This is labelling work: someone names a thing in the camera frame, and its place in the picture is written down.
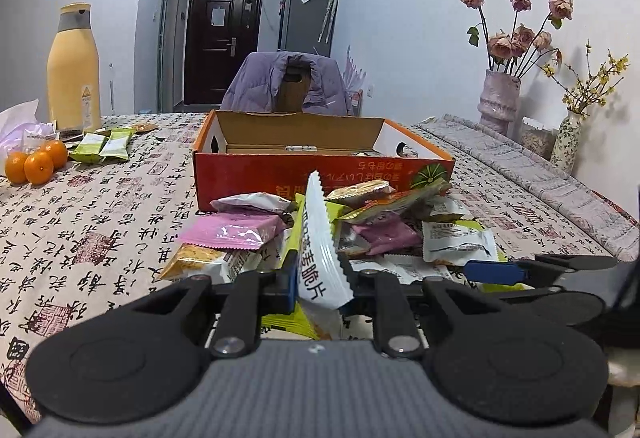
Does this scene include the orange mandarin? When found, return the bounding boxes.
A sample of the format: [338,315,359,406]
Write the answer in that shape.
[42,139,68,169]
[24,150,55,185]
[5,152,30,184]

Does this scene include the orange and gold snack packet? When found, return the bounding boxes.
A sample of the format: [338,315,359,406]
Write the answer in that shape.
[332,178,451,225]

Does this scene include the orange cardboard box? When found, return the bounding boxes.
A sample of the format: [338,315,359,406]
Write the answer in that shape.
[192,109,456,214]

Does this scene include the grey quilted cloth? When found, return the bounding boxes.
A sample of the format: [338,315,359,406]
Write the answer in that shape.
[412,114,638,264]

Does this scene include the bunch of dried pink roses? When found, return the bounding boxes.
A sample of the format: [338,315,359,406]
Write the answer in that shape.
[459,0,575,79]

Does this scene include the pale pink decoration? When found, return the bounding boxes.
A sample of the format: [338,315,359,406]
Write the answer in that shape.
[345,45,371,116]

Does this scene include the silver snack packet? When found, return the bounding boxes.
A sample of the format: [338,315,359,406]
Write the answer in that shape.
[210,192,296,215]

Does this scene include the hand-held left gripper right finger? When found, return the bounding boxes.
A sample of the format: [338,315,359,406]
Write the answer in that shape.
[347,268,501,360]

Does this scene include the plain white snack packet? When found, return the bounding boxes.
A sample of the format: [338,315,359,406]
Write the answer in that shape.
[425,195,473,221]

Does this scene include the pink ribbed vase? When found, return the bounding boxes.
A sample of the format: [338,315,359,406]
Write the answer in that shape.
[477,69,523,138]

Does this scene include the pale folded umbrella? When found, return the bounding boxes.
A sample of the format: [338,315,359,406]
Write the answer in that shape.
[317,0,341,44]

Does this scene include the glass jar of nuts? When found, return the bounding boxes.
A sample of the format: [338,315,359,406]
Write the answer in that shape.
[517,116,558,161]

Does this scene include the yellow bottle with grey cap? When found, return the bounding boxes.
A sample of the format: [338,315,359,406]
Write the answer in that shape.
[46,3,102,133]

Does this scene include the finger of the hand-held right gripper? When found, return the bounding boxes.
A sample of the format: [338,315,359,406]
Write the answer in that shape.
[534,254,618,272]
[464,259,601,291]

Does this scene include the speckled slim vase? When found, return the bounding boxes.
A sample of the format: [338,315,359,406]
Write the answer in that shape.
[550,112,583,171]

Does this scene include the pink snack packet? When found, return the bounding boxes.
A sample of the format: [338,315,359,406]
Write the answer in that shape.
[177,212,287,251]

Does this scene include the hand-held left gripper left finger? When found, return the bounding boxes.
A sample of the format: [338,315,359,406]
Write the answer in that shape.
[131,265,296,360]

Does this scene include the person's right forearm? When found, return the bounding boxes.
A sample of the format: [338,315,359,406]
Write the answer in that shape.
[607,347,640,389]

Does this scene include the yellow blossom twigs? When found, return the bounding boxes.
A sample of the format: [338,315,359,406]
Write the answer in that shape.
[542,40,630,116]

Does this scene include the grey refrigerator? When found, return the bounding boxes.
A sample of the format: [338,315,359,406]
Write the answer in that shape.
[277,0,338,59]

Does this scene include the dark brown entrance door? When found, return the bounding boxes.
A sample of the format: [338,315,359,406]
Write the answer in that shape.
[182,0,265,109]

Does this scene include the wooden chair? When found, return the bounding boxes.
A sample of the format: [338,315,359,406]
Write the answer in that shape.
[272,55,313,114]

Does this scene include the white labelled snack packet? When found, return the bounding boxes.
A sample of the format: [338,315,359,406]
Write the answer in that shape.
[350,254,468,286]

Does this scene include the grey interior door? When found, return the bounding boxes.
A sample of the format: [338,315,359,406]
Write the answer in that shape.
[160,0,182,111]

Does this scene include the purple padded jacket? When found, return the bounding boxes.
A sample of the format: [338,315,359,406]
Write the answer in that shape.
[220,50,353,116]

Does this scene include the small white sachet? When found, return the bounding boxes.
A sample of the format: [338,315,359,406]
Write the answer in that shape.
[22,123,61,154]

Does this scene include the lilac tissue pack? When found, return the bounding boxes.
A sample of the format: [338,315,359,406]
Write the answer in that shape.
[0,99,56,154]

